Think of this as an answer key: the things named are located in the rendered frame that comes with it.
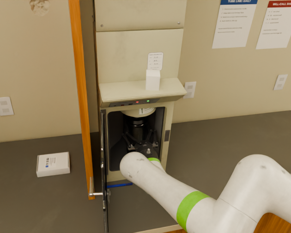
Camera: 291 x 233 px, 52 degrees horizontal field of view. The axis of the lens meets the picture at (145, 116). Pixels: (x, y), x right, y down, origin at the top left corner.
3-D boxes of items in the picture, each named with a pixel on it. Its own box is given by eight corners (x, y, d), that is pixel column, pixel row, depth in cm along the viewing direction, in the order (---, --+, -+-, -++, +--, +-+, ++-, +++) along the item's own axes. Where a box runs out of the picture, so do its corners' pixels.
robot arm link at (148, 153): (138, 176, 126) (159, 173, 128) (139, 156, 119) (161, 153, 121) (135, 166, 131) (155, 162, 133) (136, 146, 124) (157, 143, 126)
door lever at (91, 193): (103, 179, 118) (103, 174, 117) (103, 198, 111) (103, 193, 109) (89, 179, 118) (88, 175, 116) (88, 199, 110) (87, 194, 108)
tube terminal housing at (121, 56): (97, 148, 167) (88, 9, 121) (153, 141, 175) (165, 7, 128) (103, 182, 148) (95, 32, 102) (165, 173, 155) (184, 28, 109)
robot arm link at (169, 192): (190, 231, 88) (211, 200, 90) (169, 218, 81) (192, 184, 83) (128, 179, 117) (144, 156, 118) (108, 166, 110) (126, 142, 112)
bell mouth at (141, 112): (115, 96, 142) (114, 87, 139) (150, 94, 146) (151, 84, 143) (121, 119, 129) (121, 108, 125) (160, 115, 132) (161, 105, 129)
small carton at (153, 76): (145, 83, 116) (146, 69, 112) (158, 83, 116) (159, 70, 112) (145, 89, 112) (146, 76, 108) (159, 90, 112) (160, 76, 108)
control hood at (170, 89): (99, 104, 120) (97, 83, 114) (175, 97, 127) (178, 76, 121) (102, 122, 111) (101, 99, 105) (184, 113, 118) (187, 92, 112)
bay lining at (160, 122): (102, 138, 163) (100, 82, 142) (148, 132, 169) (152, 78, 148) (109, 171, 144) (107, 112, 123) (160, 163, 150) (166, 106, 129)
